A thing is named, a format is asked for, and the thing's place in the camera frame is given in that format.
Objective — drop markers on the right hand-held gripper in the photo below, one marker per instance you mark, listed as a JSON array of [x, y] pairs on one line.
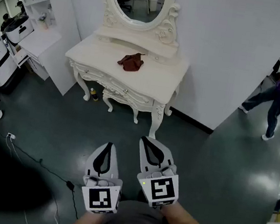
[[161, 189]]

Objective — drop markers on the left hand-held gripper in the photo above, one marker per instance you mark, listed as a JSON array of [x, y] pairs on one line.
[[100, 199]]

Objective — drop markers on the reddish brown cloth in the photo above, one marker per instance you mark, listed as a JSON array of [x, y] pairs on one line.
[[131, 62]]

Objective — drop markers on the person's left forearm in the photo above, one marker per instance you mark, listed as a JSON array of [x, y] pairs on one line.
[[83, 223]]

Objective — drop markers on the person's right forearm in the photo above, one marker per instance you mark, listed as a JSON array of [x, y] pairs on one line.
[[182, 218]]

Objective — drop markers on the white dressing table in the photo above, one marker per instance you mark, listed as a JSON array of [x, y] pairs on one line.
[[106, 57]]

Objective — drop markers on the dark bottle with yellow cap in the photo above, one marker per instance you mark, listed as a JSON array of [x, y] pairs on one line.
[[94, 96]]

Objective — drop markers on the white ornate stool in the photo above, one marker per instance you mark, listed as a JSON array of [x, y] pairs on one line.
[[113, 97]]

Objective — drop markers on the white power strip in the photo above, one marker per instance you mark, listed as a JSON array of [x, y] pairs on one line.
[[11, 136]]

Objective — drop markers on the white low cabinet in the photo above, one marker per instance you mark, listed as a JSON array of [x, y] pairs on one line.
[[41, 40]]

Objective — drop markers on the white service robot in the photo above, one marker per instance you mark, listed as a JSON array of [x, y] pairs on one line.
[[3, 66], [16, 32]]

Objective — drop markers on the oval mirror ornate white frame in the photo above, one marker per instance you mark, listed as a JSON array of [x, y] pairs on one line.
[[167, 24]]

